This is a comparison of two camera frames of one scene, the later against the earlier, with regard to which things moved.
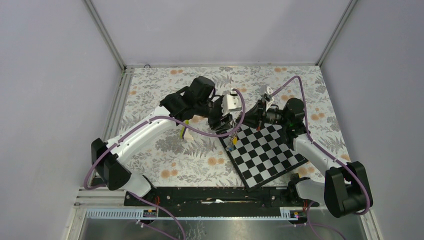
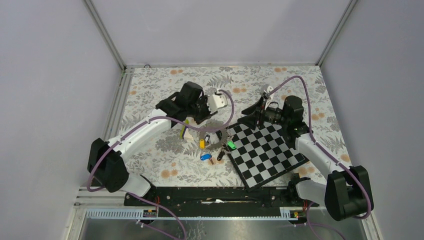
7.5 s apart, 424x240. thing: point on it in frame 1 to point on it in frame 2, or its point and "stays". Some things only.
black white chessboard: (258, 155) stays
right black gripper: (255, 117) stays
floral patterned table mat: (204, 162) stays
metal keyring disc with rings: (230, 144) to (216, 126)
